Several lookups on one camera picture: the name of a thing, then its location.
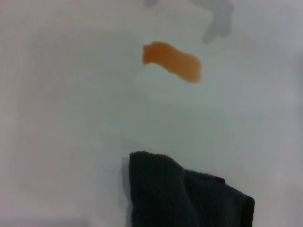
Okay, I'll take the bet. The orange liquid stain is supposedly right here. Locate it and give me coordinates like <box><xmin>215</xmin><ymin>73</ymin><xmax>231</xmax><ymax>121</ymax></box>
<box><xmin>142</xmin><ymin>41</ymin><xmax>203</xmax><ymax>85</ymax></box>

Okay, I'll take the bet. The dark rag with loop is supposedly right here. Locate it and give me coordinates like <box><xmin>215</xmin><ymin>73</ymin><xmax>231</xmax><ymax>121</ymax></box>
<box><xmin>128</xmin><ymin>150</ymin><xmax>256</xmax><ymax>227</ymax></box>

